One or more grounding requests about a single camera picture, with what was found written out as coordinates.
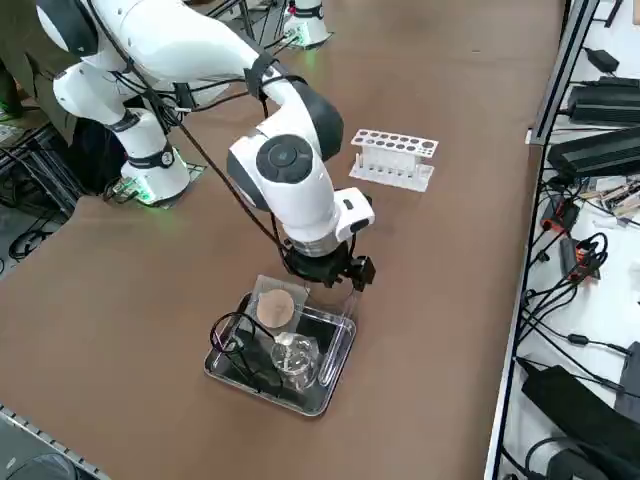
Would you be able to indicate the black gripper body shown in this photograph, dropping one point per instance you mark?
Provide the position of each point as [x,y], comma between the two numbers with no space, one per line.
[315,267]

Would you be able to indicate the glass alcohol lamp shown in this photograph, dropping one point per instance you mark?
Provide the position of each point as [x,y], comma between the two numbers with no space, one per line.
[295,360]

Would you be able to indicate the steel tray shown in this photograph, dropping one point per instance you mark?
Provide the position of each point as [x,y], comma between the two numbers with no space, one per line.
[315,330]

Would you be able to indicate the black iron tripod stand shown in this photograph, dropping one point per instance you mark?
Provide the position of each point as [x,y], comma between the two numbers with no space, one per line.
[223,316]

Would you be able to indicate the white test tube rack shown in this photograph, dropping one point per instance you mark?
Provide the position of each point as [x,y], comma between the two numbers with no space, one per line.
[395,142]

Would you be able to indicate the orange black connector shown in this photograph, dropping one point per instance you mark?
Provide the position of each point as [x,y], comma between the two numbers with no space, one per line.
[562,215]

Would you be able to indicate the orange black adapter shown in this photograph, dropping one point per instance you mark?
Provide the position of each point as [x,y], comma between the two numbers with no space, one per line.
[582,262]

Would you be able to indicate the black fabric case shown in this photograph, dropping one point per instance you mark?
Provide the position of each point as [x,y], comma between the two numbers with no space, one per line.
[575,410]

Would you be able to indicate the black finned power supply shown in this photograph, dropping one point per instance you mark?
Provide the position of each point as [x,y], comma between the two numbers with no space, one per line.
[605,102]
[595,152]

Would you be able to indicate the grey ridged conveyor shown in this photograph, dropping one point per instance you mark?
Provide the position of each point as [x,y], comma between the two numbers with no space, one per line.
[40,450]

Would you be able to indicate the small black power adapter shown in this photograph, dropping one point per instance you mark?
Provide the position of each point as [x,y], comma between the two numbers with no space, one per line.
[602,59]

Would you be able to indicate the person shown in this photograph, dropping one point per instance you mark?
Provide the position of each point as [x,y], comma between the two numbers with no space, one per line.
[20,65]

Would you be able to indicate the aluminium frame post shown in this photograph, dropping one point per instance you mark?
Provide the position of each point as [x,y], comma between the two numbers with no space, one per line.
[560,75]

